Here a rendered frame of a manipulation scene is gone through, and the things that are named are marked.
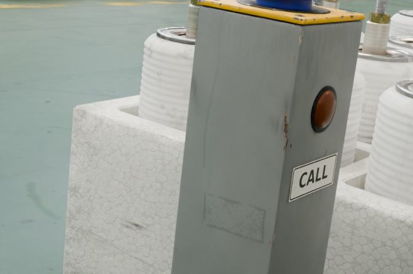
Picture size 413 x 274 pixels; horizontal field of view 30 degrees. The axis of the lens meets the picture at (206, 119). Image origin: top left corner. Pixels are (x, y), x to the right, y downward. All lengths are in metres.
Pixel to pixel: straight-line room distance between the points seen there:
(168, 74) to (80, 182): 0.14
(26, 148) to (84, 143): 0.46
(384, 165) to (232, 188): 0.17
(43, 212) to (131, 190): 0.28
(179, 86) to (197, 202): 0.23
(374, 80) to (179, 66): 0.17
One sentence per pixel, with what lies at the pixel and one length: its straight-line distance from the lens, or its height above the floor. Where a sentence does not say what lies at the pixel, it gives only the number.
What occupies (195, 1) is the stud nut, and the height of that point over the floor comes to 0.28.
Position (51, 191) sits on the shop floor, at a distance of 1.00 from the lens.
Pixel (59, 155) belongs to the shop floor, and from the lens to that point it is 1.14.
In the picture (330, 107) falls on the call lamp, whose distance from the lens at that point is 0.44.
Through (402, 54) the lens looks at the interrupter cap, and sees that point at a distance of 0.75.
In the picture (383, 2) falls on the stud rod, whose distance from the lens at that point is 0.73.
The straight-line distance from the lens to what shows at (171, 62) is 0.66.
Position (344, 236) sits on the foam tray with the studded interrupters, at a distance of 0.56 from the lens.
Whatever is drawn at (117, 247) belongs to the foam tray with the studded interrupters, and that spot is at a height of 0.06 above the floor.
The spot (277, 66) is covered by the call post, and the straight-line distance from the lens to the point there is 0.41.
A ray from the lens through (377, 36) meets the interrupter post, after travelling 0.73.
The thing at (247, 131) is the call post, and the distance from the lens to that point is 0.42.
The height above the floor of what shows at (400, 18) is 0.25.
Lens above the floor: 0.36
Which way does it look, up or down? 15 degrees down
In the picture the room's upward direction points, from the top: 6 degrees clockwise
